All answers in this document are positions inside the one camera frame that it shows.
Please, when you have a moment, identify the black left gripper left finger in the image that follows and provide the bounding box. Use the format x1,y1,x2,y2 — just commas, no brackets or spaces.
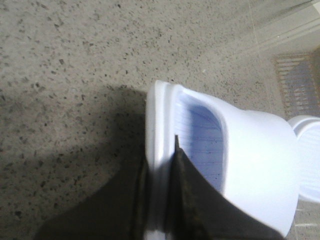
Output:
34,156,148,240

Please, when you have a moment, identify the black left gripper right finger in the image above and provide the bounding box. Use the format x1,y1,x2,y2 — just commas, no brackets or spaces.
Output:
165,136,284,240

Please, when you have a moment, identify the light blue slipper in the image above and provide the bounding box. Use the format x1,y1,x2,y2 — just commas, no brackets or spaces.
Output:
145,80,300,239
288,115,320,203

